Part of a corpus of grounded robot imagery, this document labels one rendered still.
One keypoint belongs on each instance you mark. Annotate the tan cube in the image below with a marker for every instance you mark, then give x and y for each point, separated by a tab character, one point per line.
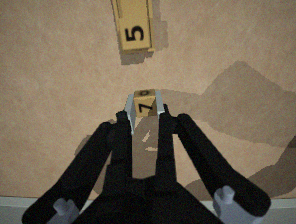
134	33
145	103

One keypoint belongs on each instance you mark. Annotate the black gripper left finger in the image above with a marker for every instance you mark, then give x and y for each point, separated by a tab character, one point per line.
62	203

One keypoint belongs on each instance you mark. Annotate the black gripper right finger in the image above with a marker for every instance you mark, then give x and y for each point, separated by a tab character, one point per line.
236	199

